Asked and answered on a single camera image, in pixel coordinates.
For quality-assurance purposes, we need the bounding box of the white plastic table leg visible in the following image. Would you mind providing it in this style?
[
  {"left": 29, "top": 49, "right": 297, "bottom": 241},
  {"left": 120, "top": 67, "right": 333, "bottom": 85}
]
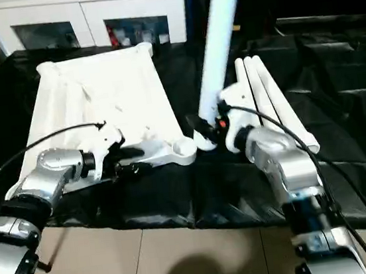
[
  {"left": 233, "top": 56, "right": 253, "bottom": 88},
  {"left": 251, "top": 48, "right": 322, "bottom": 161},
  {"left": 176, "top": 0, "right": 264, "bottom": 153},
  {"left": 242, "top": 52, "right": 291, "bottom": 129}
]

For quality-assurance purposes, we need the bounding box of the black plastic mat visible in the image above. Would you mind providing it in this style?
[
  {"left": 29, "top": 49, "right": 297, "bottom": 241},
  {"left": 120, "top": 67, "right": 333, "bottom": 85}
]
[{"left": 0, "top": 7, "right": 366, "bottom": 274}]

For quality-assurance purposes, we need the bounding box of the white cabinet with glass doors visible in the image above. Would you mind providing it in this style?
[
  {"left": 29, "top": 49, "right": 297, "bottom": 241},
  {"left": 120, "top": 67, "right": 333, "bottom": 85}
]
[{"left": 0, "top": 0, "right": 192, "bottom": 66}]

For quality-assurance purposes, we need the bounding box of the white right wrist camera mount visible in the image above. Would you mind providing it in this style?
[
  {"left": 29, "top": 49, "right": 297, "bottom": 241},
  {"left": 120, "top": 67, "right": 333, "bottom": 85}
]
[{"left": 215, "top": 80, "right": 266, "bottom": 155}]

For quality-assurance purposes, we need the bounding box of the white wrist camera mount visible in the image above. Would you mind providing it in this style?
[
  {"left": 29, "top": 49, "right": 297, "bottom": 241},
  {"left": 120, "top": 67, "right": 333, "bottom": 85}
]
[
  {"left": 88, "top": 119, "right": 131, "bottom": 182},
  {"left": 215, "top": 80, "right": 266, "bottom": 155}
]

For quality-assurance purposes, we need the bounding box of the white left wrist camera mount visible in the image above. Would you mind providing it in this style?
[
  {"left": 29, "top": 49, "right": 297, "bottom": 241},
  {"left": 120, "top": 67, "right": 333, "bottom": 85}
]
[{"left": 88, "top": 119, "right": 131, "bottom": 182}]

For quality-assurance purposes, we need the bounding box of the black folding table frame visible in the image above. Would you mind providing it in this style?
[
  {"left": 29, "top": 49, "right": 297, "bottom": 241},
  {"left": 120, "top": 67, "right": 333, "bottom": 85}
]
[{"left": 36, "top": 224, "right": 70, "bottom": 274}]

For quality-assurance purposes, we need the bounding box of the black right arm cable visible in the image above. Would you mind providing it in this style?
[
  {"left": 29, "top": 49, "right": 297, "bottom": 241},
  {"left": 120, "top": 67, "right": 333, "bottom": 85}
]
[{"left": 221, "top": 86, "right": 366, "bottom": 274}]

